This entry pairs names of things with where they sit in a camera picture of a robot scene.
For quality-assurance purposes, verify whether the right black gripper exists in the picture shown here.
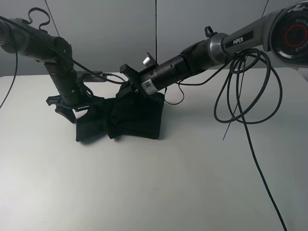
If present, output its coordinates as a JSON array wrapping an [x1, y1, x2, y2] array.
[[116, 64, 159, 99]]

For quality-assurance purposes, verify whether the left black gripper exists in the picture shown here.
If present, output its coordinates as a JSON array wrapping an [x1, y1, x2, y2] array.
[[46, 95, 92, 124]]

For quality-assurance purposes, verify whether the black printed t-shirt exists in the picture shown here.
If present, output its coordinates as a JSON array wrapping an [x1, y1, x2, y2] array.
[[76, 93, 165, 142]]

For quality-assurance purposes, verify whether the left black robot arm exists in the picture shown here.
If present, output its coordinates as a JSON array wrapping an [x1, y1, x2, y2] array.
[[0, 17, 90, 124]]

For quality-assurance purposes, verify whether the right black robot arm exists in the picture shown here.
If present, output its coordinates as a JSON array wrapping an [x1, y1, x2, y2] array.
[[116, 0, 308, 98]]

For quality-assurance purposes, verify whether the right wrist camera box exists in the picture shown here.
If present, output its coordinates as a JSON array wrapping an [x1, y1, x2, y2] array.
[[142, 52, 158, 68]]

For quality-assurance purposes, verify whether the right arm black cable bundle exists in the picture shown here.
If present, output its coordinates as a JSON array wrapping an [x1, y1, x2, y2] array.
[[165, 47, 288, 231]]

